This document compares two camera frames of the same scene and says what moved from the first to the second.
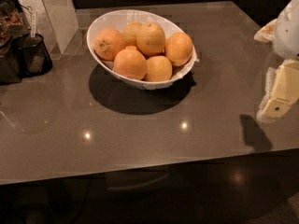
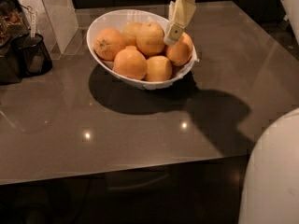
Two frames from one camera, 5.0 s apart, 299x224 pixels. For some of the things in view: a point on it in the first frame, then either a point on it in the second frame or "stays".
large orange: [150, 38] stays
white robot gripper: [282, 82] -> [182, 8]
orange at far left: [107, 41] stays
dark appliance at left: [14, 29] stays
